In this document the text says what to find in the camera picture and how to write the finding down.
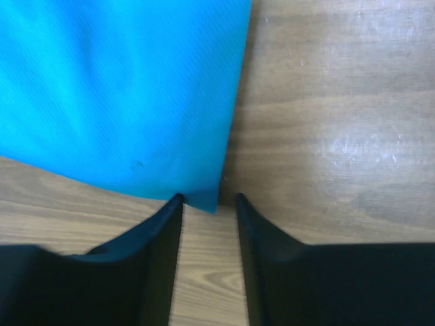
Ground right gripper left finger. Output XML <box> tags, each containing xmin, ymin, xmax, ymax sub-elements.
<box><xmin>1</xmin><ymin>195</ymin><xmax>184</xmax><ymax>325</ymax></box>

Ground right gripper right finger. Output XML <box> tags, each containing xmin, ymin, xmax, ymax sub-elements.
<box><xmin>236</xmin><ymin>194</ymin><xmax>434</xmax><ymax>325</ymax></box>

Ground teal t shirt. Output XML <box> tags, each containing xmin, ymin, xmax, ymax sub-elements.
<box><xmin>1</xmin><ymin>1</ymin><xmax>251</xmax><ymax>213</ymax></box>

